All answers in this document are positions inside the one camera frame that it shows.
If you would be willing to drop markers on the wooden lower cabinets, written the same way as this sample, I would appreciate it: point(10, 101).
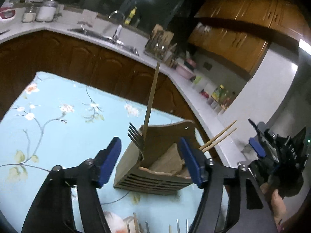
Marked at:
point(73, 59)

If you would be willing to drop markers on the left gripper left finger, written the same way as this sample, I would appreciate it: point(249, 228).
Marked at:
point(52, 211)

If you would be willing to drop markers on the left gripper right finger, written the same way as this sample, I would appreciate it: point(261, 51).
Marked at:
point(247, 209)

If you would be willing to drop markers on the chrome sink faucet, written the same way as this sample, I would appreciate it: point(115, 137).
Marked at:
point(117, 17)

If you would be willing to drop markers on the person right hand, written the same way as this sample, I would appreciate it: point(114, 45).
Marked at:
point(277, 204)

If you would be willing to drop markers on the metal chopstick right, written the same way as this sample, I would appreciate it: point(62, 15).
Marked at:
point(178, 226)

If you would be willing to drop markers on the green drink bottle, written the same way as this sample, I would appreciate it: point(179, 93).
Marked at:
point(218, 92)

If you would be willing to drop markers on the floral light blue tablecloth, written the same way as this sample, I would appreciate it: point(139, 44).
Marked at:
point(56, 121)

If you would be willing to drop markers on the stainless kitchen sink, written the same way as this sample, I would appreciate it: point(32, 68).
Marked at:
point(120, 44)

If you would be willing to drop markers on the metal chopstick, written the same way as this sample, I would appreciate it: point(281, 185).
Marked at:
point(178, 226)
point(147, 227)

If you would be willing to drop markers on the wooden utensil holder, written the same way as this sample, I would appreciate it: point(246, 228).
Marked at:
point(159, 169)

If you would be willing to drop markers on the glass jar white contents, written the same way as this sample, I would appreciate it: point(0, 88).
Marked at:
point(29, 14)

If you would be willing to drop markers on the wooden upper cabinets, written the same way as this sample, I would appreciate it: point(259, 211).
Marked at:
point(238, 32)

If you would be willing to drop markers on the yellow dish soap bottle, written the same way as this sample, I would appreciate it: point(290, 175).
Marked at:
point(130, 16)

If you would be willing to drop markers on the white lidded canister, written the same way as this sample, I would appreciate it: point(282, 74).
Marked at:
point(47, 11)

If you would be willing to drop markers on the dark metal fork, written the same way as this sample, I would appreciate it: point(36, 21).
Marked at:
point(136, 138)

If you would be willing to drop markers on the white red rice cooker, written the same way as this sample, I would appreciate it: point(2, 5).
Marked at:
point(7, 12)

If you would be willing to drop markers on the counter utensil rack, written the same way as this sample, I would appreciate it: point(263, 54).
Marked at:
point(159, 44)

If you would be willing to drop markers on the dark kitchen window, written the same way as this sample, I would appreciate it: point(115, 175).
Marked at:
point(173, 15)

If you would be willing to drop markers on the wooden cabinets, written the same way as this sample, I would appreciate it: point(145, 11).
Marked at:
point(238, 32)
point(73, 59)

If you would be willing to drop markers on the pink stacked bowls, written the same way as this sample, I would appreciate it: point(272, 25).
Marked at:
point(185, 67)

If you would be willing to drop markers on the metal chopstick left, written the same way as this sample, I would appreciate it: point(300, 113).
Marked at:
point(147, 227)

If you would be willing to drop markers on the wooden chopstick pair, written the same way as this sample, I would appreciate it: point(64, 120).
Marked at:
point(208, 147)
point(218, 135)

